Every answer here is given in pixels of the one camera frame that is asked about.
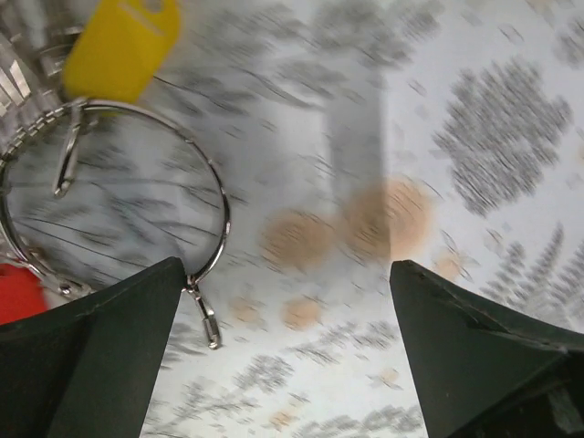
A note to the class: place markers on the red key tag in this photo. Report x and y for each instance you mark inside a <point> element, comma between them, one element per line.
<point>21,294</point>

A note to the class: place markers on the yellow key tag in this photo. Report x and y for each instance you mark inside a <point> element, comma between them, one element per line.
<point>120,49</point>

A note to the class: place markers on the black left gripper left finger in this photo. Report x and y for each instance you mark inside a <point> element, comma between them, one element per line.
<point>88,368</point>

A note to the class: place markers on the large silver keyring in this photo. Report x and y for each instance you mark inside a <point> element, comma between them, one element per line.
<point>94,191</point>

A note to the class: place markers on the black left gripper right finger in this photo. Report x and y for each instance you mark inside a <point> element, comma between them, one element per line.
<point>481,369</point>

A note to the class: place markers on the silver keys bunch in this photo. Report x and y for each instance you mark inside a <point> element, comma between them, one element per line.
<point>36,38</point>

